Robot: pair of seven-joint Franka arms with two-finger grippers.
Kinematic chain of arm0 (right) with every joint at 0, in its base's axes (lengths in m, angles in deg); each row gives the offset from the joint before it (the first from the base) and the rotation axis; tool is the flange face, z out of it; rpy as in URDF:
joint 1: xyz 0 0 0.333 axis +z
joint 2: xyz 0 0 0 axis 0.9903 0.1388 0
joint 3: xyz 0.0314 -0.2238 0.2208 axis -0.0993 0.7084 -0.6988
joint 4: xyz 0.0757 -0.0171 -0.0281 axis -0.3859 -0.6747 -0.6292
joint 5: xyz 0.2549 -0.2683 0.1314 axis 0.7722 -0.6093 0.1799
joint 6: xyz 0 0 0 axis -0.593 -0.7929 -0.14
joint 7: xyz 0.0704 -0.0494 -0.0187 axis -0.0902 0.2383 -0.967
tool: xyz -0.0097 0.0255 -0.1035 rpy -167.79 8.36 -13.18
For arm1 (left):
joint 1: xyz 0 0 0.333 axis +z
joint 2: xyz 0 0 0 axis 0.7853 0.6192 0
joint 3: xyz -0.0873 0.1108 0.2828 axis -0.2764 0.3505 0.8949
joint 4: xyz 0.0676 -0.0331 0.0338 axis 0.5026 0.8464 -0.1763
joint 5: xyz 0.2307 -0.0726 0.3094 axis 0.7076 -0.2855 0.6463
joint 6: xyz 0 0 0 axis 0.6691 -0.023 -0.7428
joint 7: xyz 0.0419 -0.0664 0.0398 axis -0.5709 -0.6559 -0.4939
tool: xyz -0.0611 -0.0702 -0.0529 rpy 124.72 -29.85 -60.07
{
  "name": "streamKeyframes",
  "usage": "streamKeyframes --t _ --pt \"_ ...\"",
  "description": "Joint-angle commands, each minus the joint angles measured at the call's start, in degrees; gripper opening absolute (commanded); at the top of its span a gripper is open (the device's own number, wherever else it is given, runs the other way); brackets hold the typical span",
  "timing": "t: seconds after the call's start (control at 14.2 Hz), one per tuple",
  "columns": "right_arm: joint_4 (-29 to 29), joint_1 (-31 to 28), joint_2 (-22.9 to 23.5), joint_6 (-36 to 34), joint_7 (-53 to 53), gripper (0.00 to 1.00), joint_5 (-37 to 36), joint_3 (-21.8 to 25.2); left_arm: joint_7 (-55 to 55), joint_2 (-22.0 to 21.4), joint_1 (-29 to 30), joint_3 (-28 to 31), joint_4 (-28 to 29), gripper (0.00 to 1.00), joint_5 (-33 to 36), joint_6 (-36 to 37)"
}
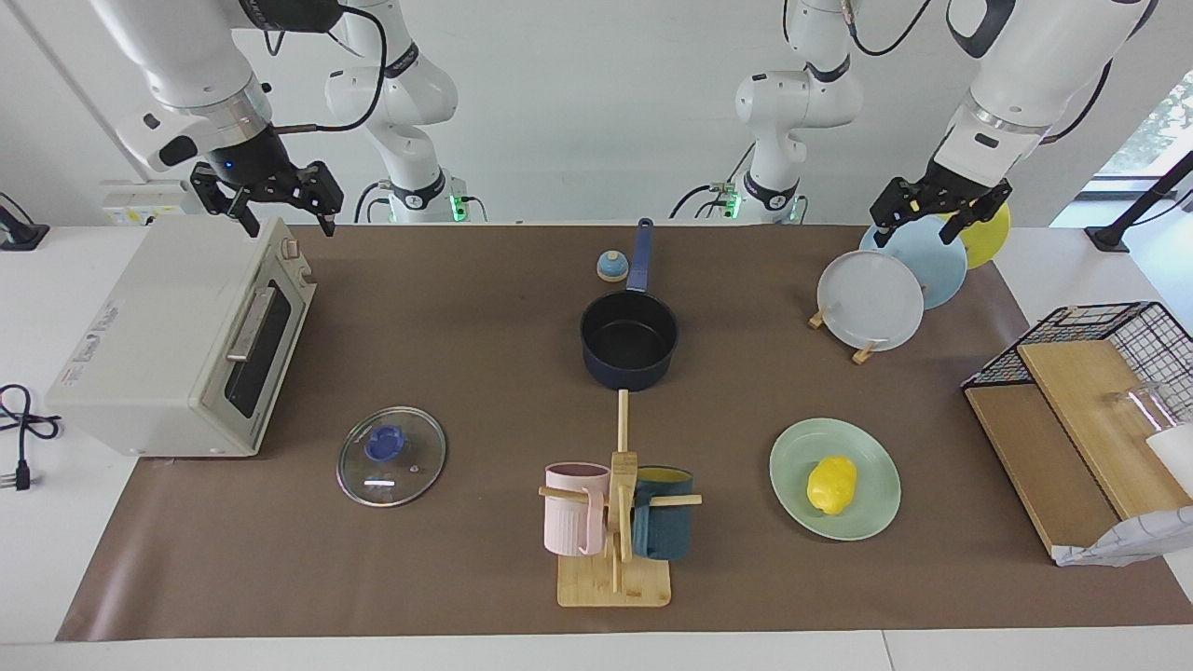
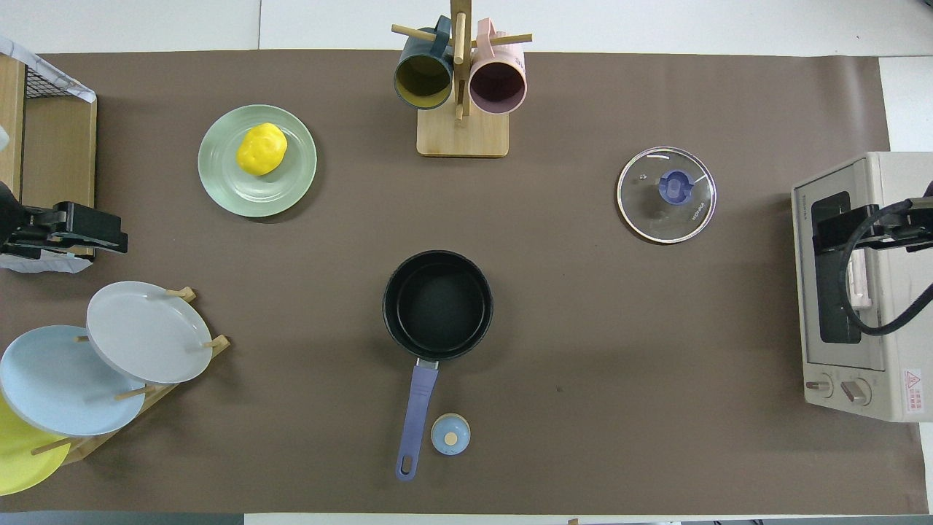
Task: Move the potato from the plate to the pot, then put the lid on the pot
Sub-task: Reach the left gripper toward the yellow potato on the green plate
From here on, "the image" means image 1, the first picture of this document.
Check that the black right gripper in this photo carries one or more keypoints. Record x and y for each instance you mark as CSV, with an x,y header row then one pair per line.
x,y
247,163

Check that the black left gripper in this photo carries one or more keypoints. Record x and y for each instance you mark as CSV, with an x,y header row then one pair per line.
x,y
951,184

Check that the glass lid blue knob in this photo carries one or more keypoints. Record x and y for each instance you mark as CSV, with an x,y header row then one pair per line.
x,y
391,461

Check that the yellow lemon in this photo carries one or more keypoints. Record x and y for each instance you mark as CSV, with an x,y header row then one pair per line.
x,y
831,485

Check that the light blue plate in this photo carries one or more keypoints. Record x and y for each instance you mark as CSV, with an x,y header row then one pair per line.
x,y
937,266

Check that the yellow plate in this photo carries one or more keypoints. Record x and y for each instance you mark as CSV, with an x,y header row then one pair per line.
x,y
993,238

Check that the grey plate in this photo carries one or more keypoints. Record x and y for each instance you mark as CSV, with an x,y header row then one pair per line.
x,y
871,303

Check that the wooden plate rack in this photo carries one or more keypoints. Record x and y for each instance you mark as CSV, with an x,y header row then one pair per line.
x,y
864,354

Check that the mint green plate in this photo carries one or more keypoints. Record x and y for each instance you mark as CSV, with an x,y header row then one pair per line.
x,y
802,457

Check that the white power strip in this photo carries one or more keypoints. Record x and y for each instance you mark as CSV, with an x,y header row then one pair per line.
x,y
140,200

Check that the beige toaster oven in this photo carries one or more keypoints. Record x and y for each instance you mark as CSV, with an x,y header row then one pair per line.
x,y
158,326

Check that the black clamp stand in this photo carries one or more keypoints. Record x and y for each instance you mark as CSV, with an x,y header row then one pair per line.
x,y
1132,212

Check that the brown table mat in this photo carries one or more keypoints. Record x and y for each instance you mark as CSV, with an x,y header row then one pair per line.
x,y
447,326

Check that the light wooden board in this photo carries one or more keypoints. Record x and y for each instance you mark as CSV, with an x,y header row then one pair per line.
x,y
1090,410

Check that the brown wooden board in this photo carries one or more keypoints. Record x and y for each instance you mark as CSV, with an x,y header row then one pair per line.
x,y
1035,457

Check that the clear drinking glass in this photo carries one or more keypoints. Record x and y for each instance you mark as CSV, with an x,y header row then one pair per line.
x,y
1142,405

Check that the dark blue saucepan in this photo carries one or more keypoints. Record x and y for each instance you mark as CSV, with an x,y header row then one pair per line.
x,y
629,345

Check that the white cup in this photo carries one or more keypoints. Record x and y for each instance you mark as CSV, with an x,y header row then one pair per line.
x,y
1174,457

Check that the white checked cloth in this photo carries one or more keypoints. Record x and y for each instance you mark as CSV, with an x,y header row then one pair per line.
x,y
1132,540

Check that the dark teal mug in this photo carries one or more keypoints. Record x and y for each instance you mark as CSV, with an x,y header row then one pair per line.
x,y
664,531

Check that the pink ribbed mug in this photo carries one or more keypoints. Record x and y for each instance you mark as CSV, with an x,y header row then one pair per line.
x,y
570,517

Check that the wooden mug rack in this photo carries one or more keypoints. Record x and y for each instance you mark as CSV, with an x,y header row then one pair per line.
x,y
610,582

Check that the black desk mount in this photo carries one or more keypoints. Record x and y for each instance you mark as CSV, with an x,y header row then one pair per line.
x,y
19,233

